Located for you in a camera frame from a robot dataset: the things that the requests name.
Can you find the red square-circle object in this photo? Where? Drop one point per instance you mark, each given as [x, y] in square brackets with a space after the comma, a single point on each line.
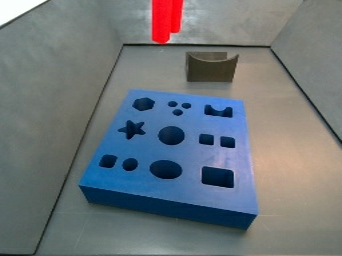
[166, 16]

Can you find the black curved fixture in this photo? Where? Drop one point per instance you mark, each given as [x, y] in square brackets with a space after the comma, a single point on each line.
[210, 66]

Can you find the blue foam shape block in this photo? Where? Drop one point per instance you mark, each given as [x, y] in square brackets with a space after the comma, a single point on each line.
[174, 158]

